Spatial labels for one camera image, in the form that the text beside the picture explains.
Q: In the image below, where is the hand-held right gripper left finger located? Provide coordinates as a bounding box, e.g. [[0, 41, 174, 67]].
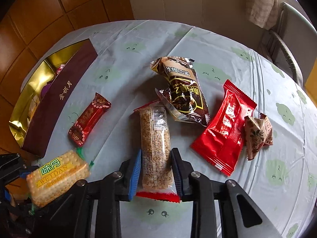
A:
[[47, 149, 143, 238]]

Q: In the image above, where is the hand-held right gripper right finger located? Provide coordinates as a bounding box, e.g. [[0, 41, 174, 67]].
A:
[[170, 148, 283, 238]]

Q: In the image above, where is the purple snack packet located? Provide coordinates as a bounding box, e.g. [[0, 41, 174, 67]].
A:
[[40, 79, 53, 100]]

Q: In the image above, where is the maroon box with gold interior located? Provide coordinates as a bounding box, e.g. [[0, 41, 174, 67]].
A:
[[9, 38, 98, 158]]

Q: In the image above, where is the bright red snack packet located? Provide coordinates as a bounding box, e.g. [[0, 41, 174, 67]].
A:
[[190, 79, 257, 177]]

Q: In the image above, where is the grey yellow blue chair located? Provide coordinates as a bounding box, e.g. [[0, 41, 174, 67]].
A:
[[258, 2, 317, 95]]

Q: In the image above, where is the dark red snack packet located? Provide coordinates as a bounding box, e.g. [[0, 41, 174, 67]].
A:
[[69, 92, 111, 147]]

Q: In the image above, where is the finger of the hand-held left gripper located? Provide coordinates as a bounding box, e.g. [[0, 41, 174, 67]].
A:
[[0, 188, 47, 238], [0, 153, 39, 186]]

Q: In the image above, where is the beige striped curtain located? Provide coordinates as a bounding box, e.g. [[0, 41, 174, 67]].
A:
[[248, 0, 279, 28]]

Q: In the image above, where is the green-edged cracker packet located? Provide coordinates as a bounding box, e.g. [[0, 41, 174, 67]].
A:
[[26, 147, 95, 215]]

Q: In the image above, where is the small brown floral packet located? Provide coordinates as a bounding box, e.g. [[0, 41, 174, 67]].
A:
[[244, 113, 273, 161]]

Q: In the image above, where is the clear grain bar packet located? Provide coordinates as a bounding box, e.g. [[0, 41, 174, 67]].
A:
[[134, 100, 180, 203]]

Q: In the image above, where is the brown snack packet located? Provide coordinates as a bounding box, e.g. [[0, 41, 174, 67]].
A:
[[151, 56, 211, 127]]

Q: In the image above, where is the clear yellow snack packet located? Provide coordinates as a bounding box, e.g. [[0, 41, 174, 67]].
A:
[[27, 94, 41, 127]]

